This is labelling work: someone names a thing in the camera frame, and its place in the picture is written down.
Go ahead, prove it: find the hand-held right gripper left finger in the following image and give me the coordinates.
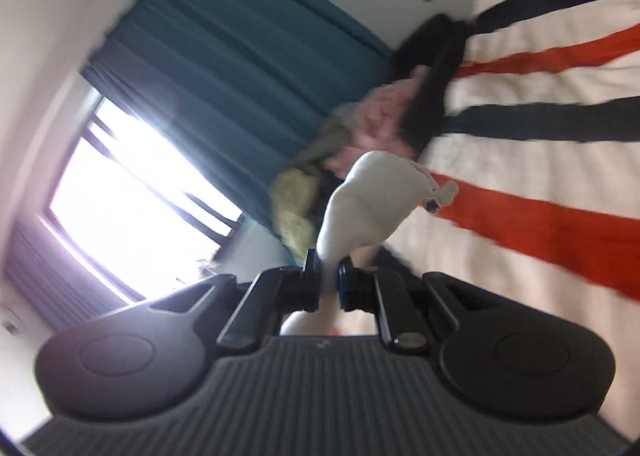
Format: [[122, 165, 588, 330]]
[[150, 250, 321, 350]]

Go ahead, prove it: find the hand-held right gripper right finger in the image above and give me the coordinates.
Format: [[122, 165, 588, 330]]
[[338, 258, 476, 355]]

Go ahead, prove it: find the white garment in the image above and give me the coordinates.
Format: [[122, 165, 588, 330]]
[[280, 148, 459, 337]]

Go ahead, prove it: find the olive green garment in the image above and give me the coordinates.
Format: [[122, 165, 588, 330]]
[[270, 113, 353, 259]]

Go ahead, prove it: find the pink garment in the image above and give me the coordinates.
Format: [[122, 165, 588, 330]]
[[325, 65, 431, 177]]

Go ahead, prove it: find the window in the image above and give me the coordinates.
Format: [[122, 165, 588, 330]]
[[47, 96, 246, 304]]

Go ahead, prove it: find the teal curtain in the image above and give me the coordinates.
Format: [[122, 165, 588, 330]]
[[80, 0, 396, 242]]

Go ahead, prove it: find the black garment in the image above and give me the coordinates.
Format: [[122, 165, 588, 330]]
[[392, 13, 471, 162]]

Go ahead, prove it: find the striped bed cover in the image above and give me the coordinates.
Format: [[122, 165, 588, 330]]
[[345, 0, 640, 442]]

